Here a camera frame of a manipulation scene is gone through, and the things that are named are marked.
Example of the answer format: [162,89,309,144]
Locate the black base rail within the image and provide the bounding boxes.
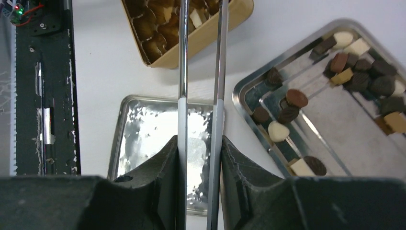
[0,0,81,176]

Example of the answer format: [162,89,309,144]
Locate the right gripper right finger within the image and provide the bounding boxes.
[221,137,406,230]

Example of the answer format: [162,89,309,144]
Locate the steel tray with chocolates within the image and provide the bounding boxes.
[233,19,406,180]

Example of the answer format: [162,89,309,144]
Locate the gold chocolate box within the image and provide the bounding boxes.
[120,0,254,69]

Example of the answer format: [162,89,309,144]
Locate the metal serving tongs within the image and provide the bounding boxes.
[177,0,229,230]

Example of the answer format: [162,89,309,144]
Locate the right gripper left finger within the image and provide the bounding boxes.
[0,136,179,230]

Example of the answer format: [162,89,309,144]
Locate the silver box lid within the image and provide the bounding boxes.
[108,95,213,216]

